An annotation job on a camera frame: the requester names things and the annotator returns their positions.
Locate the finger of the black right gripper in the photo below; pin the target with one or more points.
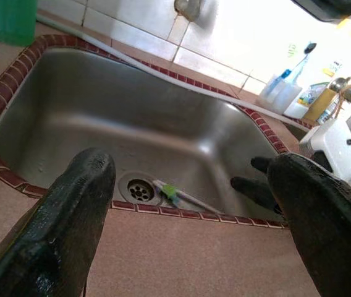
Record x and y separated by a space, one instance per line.
260 164
252 188

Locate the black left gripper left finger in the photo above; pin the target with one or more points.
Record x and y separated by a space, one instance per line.
55 235

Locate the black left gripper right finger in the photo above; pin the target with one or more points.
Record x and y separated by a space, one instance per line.
333 235

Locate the white green toothbrush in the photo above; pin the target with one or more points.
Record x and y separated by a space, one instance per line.
169 189

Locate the stainless steel sink basin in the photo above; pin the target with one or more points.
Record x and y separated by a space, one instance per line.
297 131
101 108

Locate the yellow rectangular container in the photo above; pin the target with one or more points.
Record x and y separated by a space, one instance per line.
320 105

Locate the white detergent bottle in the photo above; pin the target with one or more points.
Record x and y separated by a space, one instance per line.
306 96

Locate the steel ladle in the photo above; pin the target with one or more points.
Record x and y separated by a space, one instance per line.
337 83

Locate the sink drain strainer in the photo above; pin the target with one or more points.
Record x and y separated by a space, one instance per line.
138 189

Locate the dark blue hanging basin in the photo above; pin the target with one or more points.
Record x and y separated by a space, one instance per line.
333 7

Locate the green dish soap bottle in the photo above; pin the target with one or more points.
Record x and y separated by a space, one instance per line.
5 21

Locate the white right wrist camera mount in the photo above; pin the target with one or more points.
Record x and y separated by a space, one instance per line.
333 142

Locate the green wall sticker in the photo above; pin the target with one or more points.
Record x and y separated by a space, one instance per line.
291 51

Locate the grey wall faucet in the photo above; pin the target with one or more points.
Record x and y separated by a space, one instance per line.
188 9

